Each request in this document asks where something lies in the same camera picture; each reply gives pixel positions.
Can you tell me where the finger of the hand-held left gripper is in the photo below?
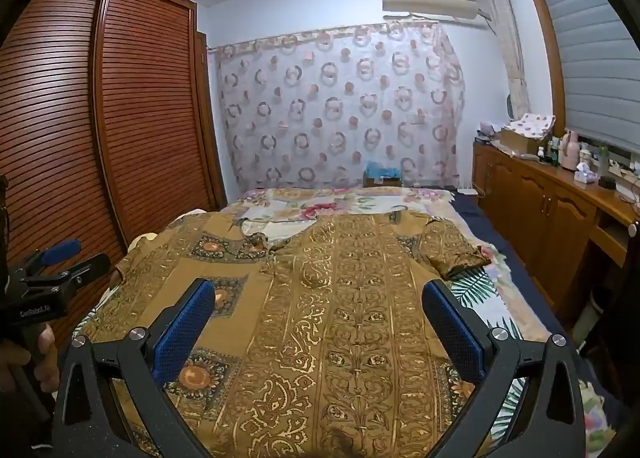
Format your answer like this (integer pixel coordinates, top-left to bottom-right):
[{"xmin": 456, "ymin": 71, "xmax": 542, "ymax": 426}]
[
  {"xmin": 59, "ymin": 253, "xmax": 112, "ymax": 291},
  {"xmin": 22, "ymin": 239, "xmax": 82, "ymax": 275}
]

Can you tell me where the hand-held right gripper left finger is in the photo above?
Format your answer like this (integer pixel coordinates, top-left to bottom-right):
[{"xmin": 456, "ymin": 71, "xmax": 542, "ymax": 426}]
[{"xmin": 51, "ymin": 278, "xmax": 217, "ymax": 458}]

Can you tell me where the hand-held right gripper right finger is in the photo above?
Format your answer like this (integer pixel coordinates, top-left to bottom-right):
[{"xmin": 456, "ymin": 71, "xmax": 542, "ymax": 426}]
[{"xmin": 421, "ymin": 279, "xmax": 586, "ymax": 458}]

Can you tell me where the brown gold patterned shirt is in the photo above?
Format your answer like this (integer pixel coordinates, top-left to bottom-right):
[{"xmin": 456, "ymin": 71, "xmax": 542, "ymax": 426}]
[{"xmin": 75, "ymin": 212, "xmax": 493, "ymax": 458}]

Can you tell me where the person's left hand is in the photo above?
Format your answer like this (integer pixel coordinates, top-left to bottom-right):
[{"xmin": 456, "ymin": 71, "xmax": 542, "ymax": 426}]
[{"xmin": 0, "ymin": 325, "xmax": 59, "ymax": 393}]

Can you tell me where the peach floral fleece blanket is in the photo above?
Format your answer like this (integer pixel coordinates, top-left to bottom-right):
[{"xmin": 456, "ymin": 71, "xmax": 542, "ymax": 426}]
[{"xmin": 220, "ymin": 186, "xmax": 618, "ymax": 458}]

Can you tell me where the navy bed sheet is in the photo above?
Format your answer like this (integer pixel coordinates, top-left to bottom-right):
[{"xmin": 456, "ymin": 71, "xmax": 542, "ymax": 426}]
[{"xmin": 450, "ymin": 192, "xmax": 626, "ymax": 439}]

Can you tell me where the grey cylindrical object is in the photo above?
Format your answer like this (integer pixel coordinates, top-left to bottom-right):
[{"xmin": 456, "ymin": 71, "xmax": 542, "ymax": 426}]
[{"xmin": 575, "ymin": 295, "xmax": 608, "ymax": 345}]

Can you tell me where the long wooden side cabinet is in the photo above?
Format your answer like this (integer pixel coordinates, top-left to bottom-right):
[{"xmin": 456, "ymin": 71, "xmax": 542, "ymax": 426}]
[{"xmin": 472, "ymin": 138, "xmax": 640, "ymax": 339}]

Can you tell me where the brown louvered wooden wardrobe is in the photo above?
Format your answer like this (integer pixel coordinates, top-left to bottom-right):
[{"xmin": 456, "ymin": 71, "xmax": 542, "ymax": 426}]
[{"xmin": 0, "ymin": 0, "xmax": 228, "ymax": 379}]

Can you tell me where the blue box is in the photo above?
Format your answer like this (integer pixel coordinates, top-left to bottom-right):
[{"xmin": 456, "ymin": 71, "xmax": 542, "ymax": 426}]
[{"xmin": 364, "ymin": 162, "xmax": 403, "ymax": 187}]

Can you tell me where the pink bottle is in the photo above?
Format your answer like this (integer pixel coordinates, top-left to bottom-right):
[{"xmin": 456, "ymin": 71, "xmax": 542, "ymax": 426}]
[{"xmin": 562, "ymin": 130, "xmax": 581, "ymax": 169}]

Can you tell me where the cardboard box with floral cloth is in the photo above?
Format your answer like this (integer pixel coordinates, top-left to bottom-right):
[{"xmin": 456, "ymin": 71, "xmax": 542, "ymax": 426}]
[{"xmin": 505, "ymin": 114, "xmax": 557, "ymax": 139}]

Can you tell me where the cream lace window curtain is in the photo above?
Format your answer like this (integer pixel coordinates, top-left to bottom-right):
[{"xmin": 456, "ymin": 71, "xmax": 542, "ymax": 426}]
[{"xmin": 477, "ymin": 0, "xmax": 531, "ymax": 121}]

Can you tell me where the grey window blind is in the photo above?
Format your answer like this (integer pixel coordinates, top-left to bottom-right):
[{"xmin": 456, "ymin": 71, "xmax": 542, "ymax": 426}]
[{"xmin": 530, "ymin": 0, "xmax": 640, "ymax": 149}]

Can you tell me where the sheer ring pattern curtain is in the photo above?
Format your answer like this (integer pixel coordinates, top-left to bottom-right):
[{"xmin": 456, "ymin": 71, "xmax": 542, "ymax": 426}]
[{"xmin": 207, "ymin": 20, "xmax": 466, "ymax": 191}]

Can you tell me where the wooden window frame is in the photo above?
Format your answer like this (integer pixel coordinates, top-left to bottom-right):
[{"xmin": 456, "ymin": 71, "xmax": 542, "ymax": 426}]
[{"xmin": 520, "ymin": 0, "xmax": 567, "ymax": 135}]

